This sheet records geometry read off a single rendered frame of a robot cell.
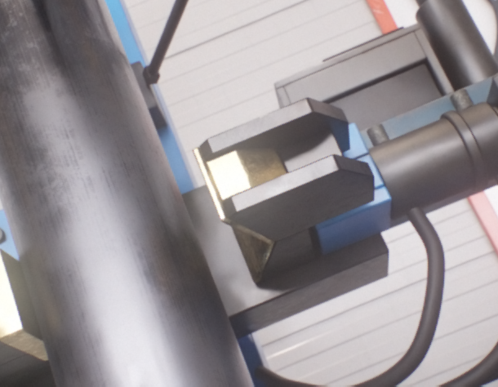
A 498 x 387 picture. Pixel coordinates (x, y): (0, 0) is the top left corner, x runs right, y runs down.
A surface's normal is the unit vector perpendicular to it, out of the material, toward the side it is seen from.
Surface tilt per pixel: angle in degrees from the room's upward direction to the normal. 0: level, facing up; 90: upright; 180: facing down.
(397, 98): 90
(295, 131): 180
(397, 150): 71
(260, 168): 90
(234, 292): 90
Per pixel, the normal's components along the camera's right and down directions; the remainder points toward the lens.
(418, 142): -0.23, -0.59
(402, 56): -0.12, -0.33
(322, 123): 0.37, 0.86
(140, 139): 0.68, -0.51
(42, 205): -0.44, -0.18
